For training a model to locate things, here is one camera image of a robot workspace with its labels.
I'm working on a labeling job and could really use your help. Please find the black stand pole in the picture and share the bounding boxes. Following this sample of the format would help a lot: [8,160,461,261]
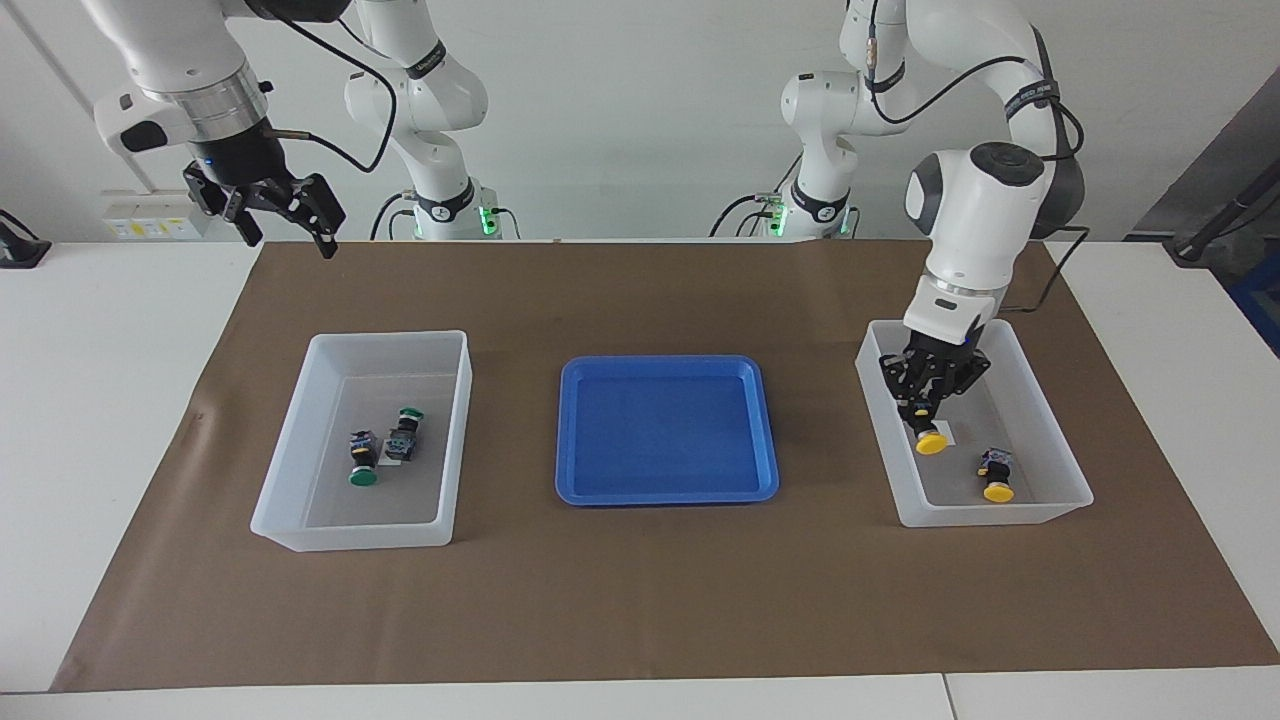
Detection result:
[1172,165,1280,264]

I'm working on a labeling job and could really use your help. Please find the green push button switch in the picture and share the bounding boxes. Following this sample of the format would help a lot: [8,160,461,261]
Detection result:
[347,430,381,489]
[385,407,426,463]

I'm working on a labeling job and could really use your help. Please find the white wall outlet strip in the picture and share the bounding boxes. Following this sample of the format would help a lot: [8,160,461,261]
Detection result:
[103,193,213,241]

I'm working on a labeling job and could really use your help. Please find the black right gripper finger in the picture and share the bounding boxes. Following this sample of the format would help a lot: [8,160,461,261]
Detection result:
[250,173,348,261]
[188,183,265,249]

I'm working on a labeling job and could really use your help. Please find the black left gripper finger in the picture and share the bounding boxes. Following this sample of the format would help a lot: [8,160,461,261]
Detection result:
[935,355,993,409]
[878,352,937,427]

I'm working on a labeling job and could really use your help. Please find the black base cable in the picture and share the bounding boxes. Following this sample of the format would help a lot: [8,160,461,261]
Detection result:
[708,155,806,239]
[370,192,417,241]

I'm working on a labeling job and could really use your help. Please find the yellow push button switch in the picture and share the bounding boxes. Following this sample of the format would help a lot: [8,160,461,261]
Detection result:
[978,448,1016,503]
[912,405,950,457]

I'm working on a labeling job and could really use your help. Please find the brown paper table mat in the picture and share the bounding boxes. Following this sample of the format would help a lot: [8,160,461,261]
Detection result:
[50,240,1280,693]

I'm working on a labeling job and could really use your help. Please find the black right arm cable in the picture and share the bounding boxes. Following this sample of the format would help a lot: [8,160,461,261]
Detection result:
[268,8,401,174]

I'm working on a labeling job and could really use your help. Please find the translucent white plastic box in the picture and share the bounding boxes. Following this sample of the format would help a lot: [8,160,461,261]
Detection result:
[855,318,1095,529]
[250,330,473,553]

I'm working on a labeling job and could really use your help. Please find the black clamp mount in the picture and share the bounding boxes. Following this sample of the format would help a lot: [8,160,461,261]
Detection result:
[0,208,53,269]

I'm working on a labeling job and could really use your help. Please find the blue plastic tray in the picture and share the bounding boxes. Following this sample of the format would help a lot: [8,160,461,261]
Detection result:
[555,354,781,507]

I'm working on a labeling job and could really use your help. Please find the blue crate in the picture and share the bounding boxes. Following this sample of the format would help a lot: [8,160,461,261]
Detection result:
[1228,250,1280,359]

